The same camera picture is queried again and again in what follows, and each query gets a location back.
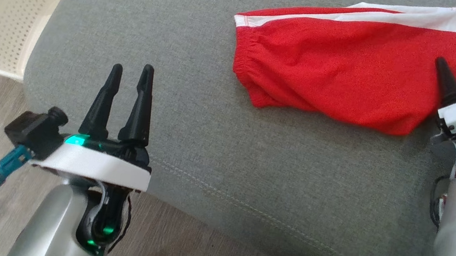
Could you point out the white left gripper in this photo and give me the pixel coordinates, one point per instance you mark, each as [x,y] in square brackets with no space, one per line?
[96,166]

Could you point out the red shorts with white trim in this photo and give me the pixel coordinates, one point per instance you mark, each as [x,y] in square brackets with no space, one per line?
[334,71]

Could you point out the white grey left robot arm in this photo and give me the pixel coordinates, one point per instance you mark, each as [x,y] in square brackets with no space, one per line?
[50,223]

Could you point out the grey yellow sofa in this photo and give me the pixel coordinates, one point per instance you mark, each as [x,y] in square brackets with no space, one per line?
[207,143]

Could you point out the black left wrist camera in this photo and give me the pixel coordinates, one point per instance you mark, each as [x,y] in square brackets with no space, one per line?
[32,132]

